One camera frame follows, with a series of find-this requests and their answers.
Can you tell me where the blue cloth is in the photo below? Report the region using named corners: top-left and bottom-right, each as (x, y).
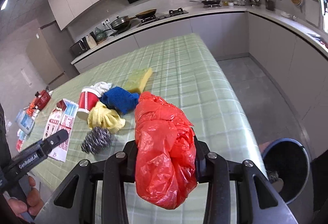
top-left (99, 87), bottom-right (140, 114)

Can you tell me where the white crumpled tissue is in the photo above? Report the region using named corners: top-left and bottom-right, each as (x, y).
top-left (91, 81), bottom-right (113, 96)

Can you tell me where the yellow cloth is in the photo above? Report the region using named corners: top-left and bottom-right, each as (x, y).
top-left (87, 101), bottom-right (126, 134)

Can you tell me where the red plastic bag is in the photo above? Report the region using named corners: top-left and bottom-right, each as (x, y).
top-left (134, 92), bottom-right (197, 210)

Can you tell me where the black gas stove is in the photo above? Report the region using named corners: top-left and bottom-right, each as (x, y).
top-left (138, 8), bottom-right (188, 27)

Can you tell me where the white plastic jug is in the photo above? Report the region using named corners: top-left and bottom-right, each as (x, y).
top-left (86, 34), bottom-right (97, 49)

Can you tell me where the red paper cup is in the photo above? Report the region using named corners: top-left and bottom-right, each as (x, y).
top-left (77, 87), bottom-right (101, 121)

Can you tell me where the green checkered tablecloth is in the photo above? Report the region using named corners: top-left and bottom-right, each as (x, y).
top-left (25, 32), bottom-right (269, 224)

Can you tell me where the blue white packet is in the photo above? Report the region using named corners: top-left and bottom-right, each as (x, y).
top-left (15, 110), bottom-right (34, 135)

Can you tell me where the left hand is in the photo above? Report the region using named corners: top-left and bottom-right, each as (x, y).
top-left (7, 175), bottom-right (44, 222)

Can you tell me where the white cutting board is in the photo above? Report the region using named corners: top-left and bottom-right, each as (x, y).
top-left (304, 0), bottom-right (320, 27)

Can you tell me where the black microwave oven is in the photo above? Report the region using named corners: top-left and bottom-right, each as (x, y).
top-left (70, 37), bottom-right (90, 58)

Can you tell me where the black trash bin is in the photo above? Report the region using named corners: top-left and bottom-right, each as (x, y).
top-left (262, 138), bottom-right (310, 204)

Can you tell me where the black frying pan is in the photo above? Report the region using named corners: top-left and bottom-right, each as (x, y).
top-left (135, 9), bottom-right (157, 19)

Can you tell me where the steel wool scrubber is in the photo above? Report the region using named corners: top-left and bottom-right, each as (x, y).
top-left (81, 127), bottom-right (112, 154)

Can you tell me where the yellow green sponge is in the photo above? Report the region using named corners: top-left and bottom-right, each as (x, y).
top-left (122, 67), bottom-right (153, 94)

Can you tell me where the red pot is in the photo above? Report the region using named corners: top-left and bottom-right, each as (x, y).
top-left (33, 87), bottom-right (51, 111)

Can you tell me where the black utensil holder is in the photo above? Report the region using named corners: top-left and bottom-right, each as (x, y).
top-left (265, 0), bottom-right (275, 12)

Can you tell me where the black wok with lid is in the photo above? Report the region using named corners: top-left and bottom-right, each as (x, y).
top-left (110, 16), bottom-right (134, 31)

